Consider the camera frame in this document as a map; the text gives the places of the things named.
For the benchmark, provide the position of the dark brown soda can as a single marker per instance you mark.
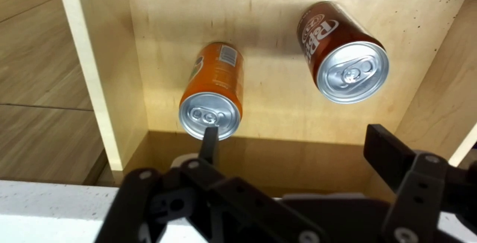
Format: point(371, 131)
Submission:
point(335, 45)

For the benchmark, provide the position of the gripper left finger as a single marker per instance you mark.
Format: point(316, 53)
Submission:
point(208, 194)

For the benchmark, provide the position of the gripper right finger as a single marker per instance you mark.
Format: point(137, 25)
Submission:
point(417, 183)

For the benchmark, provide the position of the orange soda can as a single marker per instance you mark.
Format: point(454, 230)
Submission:
point(218, 82)

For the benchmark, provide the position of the light wooden shelf unit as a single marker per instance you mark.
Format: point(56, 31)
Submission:
point(283, 97)

